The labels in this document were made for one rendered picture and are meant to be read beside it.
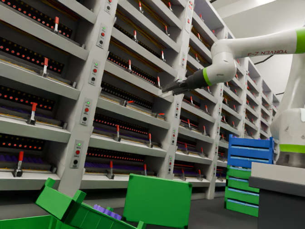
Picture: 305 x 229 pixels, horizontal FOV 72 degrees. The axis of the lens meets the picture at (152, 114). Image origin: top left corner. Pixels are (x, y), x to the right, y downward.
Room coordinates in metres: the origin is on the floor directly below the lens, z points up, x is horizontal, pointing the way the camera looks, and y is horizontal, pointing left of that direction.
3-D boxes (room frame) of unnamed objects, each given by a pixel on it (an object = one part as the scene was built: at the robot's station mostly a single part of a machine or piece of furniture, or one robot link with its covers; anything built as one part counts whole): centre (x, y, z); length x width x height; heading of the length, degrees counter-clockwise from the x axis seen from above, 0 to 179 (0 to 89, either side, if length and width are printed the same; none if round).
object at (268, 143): (1.65, -0.81, 0.52); 0.30 x 0.20 x 0.08; 56
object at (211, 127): (2.05, -0.57, 0.88); 0.20 x 0.09 x 1.76; 48
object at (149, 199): (1.06, -0.08, 0.10); 0.30 x 0.08 x 0.20; 92
